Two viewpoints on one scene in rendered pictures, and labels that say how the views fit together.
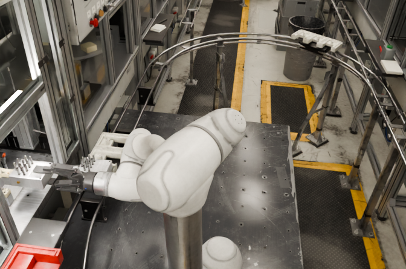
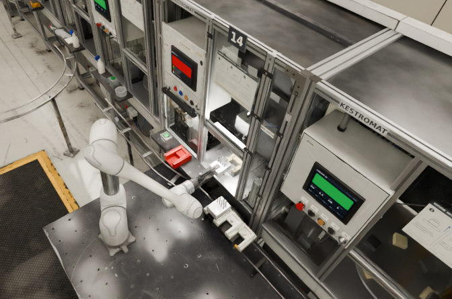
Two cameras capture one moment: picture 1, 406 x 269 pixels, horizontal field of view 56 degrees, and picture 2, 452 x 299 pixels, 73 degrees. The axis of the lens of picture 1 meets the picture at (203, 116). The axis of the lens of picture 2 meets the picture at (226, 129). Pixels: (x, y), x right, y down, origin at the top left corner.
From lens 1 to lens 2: 1.98 m
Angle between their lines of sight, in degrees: 87
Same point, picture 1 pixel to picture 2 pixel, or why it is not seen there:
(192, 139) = (99, 132)
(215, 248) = (113, 214)
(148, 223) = (181, 238)
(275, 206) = not seen: outside the picture
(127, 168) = (179, 191)
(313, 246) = not seen: outside the picture
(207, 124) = (99, 142)
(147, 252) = (166, 225)
